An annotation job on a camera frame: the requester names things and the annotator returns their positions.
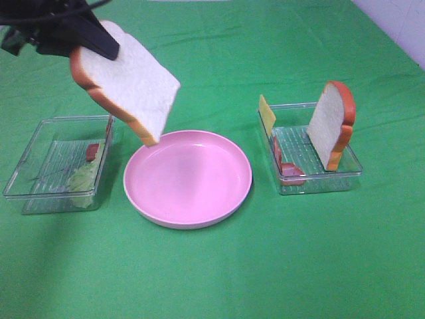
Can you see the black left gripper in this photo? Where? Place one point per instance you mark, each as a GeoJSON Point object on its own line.
{"type": "Point", "coordinates": [55, 28]}

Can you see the toast bread slice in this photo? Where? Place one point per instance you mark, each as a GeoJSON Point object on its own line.
{"type": "Point", "coordinates": [135, 87]}
{"type": "Point", "coordinates": [331, 126]}

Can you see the bacon strip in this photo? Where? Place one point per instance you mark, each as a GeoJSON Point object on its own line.
{"type": "Point", "coordinates": [94, 150]}
{"type": "Point", "coordinates": [289, 171]}

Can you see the green lettuce leaf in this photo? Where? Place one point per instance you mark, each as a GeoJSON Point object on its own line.
{"type": "Point", "coordinates": [83, 178]}

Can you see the yellow cheese slice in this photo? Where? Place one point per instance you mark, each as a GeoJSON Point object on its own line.
{"type": "Point", "coordinates": [267, 115]}

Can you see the left clear plastic container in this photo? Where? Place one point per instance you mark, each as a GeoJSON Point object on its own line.
{"type": "Point", "coordinates": [38, 184]}

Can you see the clear plastic container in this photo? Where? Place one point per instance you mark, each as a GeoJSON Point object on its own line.
{"type": "Point", "coordinates": [290, 129]}
{"type": "Point", "coordinates": [38, 184]}

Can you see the pink round plate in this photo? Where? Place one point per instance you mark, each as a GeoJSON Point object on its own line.
{"type": "Point", "coordinates": [190, 180]}

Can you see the right clear plastic container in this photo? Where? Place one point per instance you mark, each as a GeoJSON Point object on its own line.
{"type": "Point", "coordinates": [290, 129]}

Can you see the green tablecloth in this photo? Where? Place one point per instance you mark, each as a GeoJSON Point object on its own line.
{"type": "Point", "coordinates": [354, 254]}

